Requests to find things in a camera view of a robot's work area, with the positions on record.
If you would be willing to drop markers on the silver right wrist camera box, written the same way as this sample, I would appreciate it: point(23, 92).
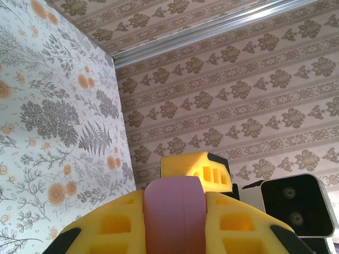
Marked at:
point(296, 206)

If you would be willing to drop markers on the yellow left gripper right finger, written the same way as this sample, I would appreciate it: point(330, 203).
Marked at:
point(238, 232)

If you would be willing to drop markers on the pink earbud charging case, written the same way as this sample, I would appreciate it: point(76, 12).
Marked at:
point(174, 217)

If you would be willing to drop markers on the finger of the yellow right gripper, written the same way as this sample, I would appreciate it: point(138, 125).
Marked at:
point(182, 165)

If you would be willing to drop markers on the aluminium frame post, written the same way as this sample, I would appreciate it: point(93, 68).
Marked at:
point(212, 27)

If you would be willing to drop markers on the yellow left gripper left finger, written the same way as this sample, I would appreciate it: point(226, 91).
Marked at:
point(111, 232)

